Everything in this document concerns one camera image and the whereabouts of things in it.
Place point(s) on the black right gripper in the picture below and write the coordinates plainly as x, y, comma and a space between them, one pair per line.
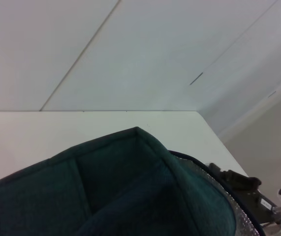
251, 196

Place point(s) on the dark teal insulated lunch bag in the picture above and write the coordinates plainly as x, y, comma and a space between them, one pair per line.
105, 191

